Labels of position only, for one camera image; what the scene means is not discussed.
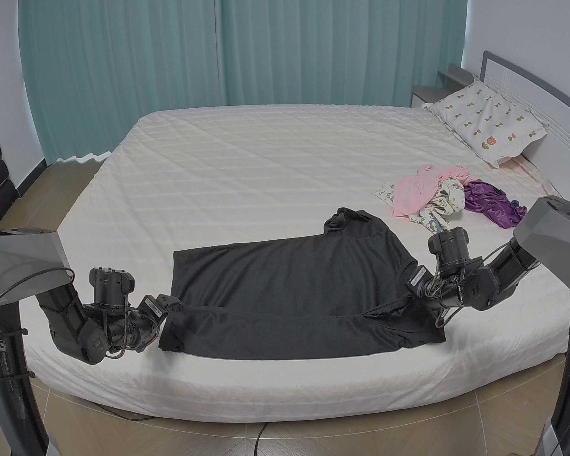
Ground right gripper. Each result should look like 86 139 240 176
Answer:
406 277 460 310

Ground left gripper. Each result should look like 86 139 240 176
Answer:
123 311 168 351

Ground black T-shirt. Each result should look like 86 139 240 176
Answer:
158 207 447 356

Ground bed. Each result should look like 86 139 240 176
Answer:
19 50 570 421

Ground white printed garment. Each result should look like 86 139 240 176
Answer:
374 179 466 234

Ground pink garment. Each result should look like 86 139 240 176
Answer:
392 164 473 218

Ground purple garment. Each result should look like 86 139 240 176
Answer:
463 181 528 231

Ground white printed pillow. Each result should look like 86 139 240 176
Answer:
427 80 550 169

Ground grey bedside table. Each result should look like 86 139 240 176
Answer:
411 62 476 108

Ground blue-green curtain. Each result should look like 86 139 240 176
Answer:
221 0 471 108
18 0 229 165

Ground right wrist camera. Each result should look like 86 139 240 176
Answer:
404 264 433 298

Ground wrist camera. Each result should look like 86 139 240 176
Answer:
404 264 433 298
142 294 181 325

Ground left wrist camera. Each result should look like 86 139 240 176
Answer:
142 294 181 325

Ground black cable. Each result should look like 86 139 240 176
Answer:
253 422 270 456

